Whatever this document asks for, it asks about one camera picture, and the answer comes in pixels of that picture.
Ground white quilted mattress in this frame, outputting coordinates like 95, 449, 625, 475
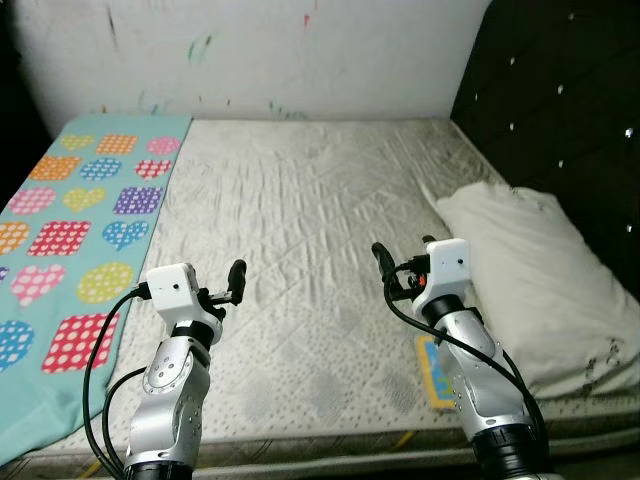
15, 118, 640, 471

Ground black bed frame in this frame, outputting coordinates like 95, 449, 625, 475
0, 455, 640, 480

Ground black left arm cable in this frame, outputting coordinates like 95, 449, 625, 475
100, 365, 151, 471
82, 287, 151, 476

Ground black tufted headboard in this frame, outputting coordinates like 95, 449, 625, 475
450, 0, 640, 296

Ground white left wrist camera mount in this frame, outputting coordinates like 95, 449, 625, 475
143, 263, 203, 328

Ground teal mat with coloured shapes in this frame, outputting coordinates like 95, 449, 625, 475
0, 113, 193, 465

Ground colourful children's book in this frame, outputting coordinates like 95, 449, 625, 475
415, 334, 463, 411

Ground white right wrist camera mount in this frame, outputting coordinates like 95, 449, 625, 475
424, 238, 473, 301

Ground white pillow with black print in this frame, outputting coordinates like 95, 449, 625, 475
434, 183, 640, 401

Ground black hanging garments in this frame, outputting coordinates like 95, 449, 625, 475
0, 0, 53, 206

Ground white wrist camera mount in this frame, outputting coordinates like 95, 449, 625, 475
424, 238, 473, 301
143, 263, 203, 328

